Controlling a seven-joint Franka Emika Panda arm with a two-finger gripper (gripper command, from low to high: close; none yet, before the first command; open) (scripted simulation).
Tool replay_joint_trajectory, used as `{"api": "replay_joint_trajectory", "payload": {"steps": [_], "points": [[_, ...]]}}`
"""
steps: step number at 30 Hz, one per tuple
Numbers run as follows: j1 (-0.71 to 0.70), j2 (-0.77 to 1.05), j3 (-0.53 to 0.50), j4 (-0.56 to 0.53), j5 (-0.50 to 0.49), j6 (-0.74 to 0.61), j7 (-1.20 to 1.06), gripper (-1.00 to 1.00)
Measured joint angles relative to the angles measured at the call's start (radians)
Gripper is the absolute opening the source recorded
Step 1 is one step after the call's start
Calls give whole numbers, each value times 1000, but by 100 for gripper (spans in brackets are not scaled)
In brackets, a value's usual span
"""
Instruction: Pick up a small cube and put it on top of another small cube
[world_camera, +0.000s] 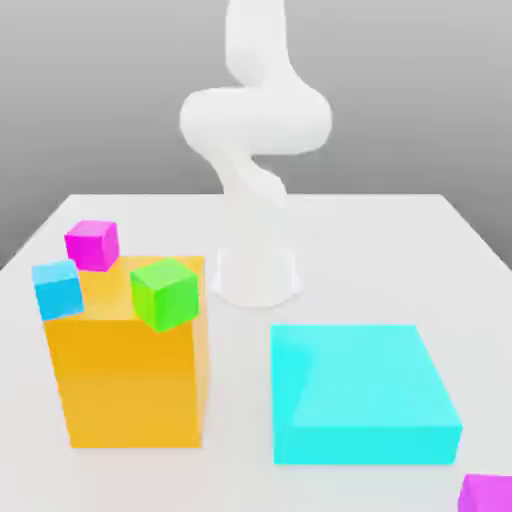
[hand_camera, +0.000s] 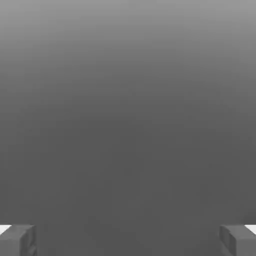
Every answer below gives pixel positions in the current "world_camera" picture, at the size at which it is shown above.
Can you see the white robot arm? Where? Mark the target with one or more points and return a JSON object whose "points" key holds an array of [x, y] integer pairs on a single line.
{"points": [[256, 120]]}

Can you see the large orange box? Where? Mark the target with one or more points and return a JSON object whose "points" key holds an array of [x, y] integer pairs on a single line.
{"points": [[128, 380]]}

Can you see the small magenta cube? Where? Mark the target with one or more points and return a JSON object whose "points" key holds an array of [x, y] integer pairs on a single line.
{"points": [[91, 246]]}

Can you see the small blue cube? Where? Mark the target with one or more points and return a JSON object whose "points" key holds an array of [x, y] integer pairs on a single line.
{"points": [[58, 294]]}

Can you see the large cyan box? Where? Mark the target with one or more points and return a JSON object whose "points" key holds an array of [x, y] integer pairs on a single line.
{"points": [[360, 392]]}

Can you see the small purple cube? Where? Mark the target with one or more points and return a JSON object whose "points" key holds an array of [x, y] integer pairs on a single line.
{"points": [[488, 496]]}

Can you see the small green cube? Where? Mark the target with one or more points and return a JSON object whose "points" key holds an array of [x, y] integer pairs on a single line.
{"points": [[166, 296]]}

